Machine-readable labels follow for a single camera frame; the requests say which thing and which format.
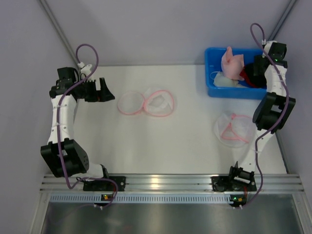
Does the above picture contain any black bra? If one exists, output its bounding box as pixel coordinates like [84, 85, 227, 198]
[244, 63, 267, 88]

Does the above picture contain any pink-trimmed mesh laundry bag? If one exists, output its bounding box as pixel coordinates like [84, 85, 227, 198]
[117, 88, 175, 117]

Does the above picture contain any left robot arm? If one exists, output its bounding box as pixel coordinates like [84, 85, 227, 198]
[40, 65, 115, 178]

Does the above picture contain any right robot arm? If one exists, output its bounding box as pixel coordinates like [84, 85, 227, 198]
[229, 40, 296, 185]

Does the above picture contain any red bra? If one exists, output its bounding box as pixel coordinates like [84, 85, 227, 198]
[239, 68, 258, 88]

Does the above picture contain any pink bra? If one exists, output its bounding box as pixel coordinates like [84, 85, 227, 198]
[221, 46, 244, 80]

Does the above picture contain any white bra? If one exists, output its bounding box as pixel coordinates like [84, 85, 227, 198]
[210, 71, 242, 88]

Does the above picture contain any blue plastic bin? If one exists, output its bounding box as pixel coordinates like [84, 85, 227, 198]
[204, 47, 283, 100]

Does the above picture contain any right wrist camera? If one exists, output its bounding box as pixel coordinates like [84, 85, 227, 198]
[261, 39, 277, 58]

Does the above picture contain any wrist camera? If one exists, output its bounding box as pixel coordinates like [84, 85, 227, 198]
[261, 39, 277, 58]
[78, 62, 94, 81]

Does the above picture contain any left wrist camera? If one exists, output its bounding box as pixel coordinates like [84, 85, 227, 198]
[78, 62, 94, 81]

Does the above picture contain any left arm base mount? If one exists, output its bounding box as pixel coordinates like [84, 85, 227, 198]
[83, 176, 126, 192]

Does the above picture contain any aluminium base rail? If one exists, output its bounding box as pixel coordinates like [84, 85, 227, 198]
[40, 174, 305, 194]

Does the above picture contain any slotted cable duct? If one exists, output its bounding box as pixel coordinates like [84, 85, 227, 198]
[50, 194, 245, 204]

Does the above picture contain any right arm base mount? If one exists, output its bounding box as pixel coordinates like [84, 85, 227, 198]
[211, 175, 257, 192]

